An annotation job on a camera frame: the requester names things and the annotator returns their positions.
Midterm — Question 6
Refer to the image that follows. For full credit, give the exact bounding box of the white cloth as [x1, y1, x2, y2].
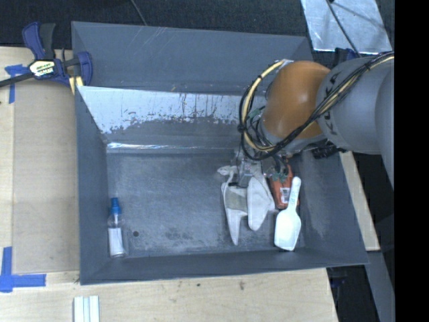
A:
[217, 164, 277, 247]

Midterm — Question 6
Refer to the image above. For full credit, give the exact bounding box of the orange tool with label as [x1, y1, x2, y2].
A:
[267, 166, 294, 211]

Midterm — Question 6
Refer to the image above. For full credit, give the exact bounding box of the white plastic scoop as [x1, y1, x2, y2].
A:
[273, 176, 302, 252]

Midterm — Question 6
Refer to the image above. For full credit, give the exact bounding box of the grey metal bin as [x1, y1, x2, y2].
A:
[70, 21, 370, 286]

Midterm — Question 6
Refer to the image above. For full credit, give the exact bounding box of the clear spray bottle blue cap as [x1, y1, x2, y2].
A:
[107, 197, 127, 259]

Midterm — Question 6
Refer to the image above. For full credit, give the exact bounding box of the black cylinder on white bracket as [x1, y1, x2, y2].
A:
[312, 142, 346, 160]

